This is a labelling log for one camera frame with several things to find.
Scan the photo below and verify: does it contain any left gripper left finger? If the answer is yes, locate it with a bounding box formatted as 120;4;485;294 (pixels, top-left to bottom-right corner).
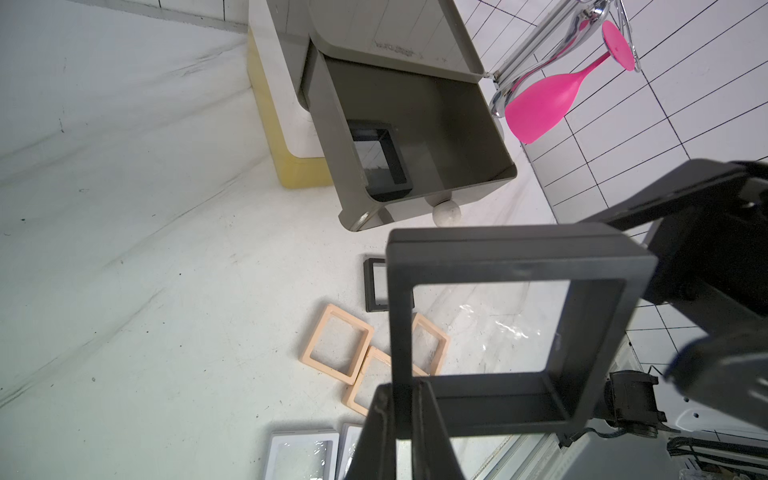
345;383;397;480

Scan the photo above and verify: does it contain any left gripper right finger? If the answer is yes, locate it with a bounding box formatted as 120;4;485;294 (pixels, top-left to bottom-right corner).
413;381;465;480

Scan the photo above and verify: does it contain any peach brooch box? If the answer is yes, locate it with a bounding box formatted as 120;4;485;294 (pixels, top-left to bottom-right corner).
299;304;375;385
412;313;451;376
342;346;392;416

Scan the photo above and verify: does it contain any black brooch box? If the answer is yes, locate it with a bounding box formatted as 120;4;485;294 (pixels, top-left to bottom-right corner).
363;257;388;313
385;223;659;439
348;120;413;202

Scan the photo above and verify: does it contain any three-tier drawer cabinet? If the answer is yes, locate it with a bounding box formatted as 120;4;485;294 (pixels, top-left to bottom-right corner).
248;1;517;232

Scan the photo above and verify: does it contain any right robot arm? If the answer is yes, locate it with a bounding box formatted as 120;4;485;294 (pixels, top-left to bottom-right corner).
537;159;767;435

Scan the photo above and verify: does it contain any white brooch box right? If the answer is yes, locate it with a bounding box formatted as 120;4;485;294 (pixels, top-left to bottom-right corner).
336;423;363;480

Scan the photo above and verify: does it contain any white brooch box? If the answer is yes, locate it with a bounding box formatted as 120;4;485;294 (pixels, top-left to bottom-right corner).
263;430;340;480
336;423;363;480

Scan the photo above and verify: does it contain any white brooch box left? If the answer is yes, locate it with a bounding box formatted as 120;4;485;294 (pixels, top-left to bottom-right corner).
263;430;340;480

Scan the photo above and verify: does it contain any peach brooch box top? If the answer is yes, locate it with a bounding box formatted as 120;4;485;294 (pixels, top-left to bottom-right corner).
299;304;375;385

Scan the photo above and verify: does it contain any pink plastic goblet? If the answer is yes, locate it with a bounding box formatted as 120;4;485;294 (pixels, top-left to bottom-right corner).
505;20;637;144

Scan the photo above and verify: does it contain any chrome glass rack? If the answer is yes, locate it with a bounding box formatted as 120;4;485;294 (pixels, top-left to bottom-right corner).
488;0;641;118

